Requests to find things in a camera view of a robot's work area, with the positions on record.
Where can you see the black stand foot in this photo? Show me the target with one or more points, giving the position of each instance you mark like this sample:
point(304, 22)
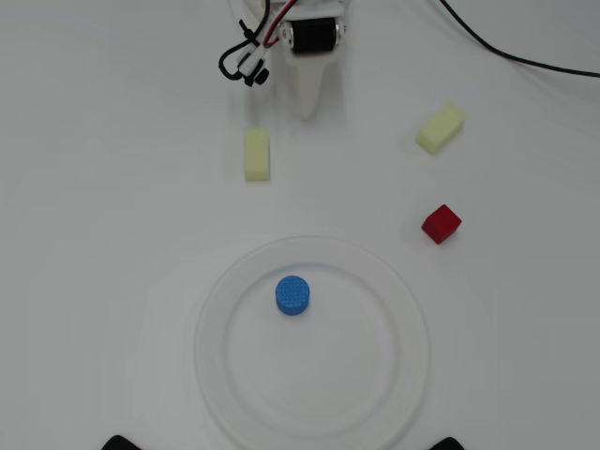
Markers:
point(121, 443)
point(450, 444)

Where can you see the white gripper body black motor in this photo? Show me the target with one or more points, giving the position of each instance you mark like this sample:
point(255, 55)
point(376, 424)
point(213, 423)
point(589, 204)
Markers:
point(313, 37)

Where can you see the red cube block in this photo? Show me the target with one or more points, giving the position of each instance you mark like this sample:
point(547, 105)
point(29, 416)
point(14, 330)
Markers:
point(440, 225)

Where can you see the blue ribbed cylinder block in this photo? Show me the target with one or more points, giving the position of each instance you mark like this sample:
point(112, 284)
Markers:
point(292, 295)

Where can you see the white round plate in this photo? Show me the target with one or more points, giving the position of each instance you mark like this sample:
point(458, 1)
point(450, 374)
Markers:
point(328, 375)

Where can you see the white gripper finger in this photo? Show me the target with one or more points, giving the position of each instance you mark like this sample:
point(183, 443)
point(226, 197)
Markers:
point(310, 89)

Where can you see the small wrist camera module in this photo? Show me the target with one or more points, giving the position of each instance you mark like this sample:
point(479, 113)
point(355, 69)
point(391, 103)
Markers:
point(253, 65)

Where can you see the black zip tie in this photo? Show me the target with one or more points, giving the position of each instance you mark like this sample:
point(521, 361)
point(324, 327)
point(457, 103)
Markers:
point(246, 30)

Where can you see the pale yellow foam block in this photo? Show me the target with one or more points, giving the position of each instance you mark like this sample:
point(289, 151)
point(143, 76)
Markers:
point(440, 129)
point(257, 154)

